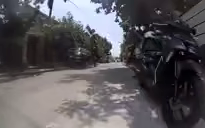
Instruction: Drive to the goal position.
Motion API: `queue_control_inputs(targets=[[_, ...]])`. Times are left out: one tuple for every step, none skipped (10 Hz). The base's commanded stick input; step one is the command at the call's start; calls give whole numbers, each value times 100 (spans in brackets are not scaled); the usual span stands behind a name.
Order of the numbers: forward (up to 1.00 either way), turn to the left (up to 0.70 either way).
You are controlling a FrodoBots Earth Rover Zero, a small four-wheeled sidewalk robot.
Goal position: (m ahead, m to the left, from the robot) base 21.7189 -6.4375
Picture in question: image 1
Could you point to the dark parked car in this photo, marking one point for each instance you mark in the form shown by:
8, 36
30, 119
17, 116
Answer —
78, 56

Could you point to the row of green trees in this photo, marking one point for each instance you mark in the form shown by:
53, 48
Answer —
86, 40

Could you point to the grey concrete road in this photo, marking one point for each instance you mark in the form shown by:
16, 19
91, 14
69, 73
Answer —
73, 96

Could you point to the large shady trees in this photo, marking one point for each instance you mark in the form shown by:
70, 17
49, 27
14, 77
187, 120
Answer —
140, 11

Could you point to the dark motorcycle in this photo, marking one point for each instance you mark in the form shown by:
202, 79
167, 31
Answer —
176, 66

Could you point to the dark pole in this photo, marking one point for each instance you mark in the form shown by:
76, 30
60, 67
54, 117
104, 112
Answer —
50, 7

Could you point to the building with dark gateway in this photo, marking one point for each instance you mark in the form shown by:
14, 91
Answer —
20, 43

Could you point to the raised grey kerb strip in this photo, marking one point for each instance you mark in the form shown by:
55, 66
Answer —
16, 73

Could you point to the grey slatted wall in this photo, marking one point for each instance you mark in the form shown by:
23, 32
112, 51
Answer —
203, 20

